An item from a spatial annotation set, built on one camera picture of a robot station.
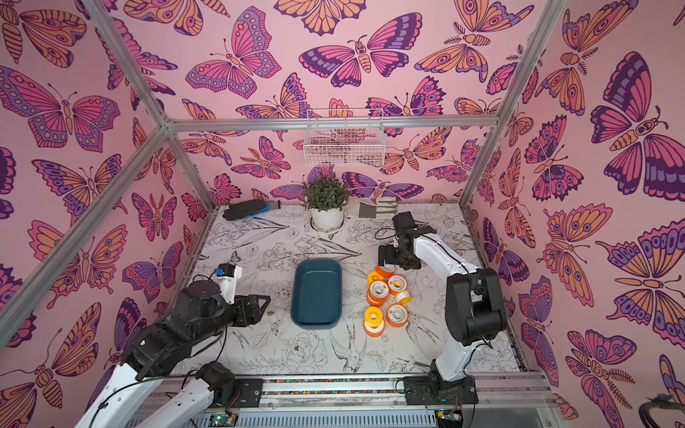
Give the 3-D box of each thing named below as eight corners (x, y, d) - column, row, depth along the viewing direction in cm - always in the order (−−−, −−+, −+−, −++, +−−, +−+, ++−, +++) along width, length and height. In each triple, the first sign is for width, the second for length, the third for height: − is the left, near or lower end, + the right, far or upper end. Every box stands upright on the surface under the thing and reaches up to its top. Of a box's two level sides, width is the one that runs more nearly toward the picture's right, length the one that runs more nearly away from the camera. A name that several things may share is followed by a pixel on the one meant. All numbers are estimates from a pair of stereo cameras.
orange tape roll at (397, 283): (388, 296, 93) (390, 291, 90) (387, 280, 97) (388, 275, 94) (406, 296, 93) (408, 291, 90) (404, 280, 97) (406, 275, 94)
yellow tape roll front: (364, 328, 87) (365, 323, 83) (364, 311, 90) (364, 306, 87) (382, 328, 86) (383, 323, 83) (380, 311, 90) (381, 306, 87)
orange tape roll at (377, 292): (363, 300, 92) (364, 295, 89) (373, 282, 97) (374, 277, 94) (381, 309, 90) (382, 304, 87) (390, 290, 95) (391, 285, 92)
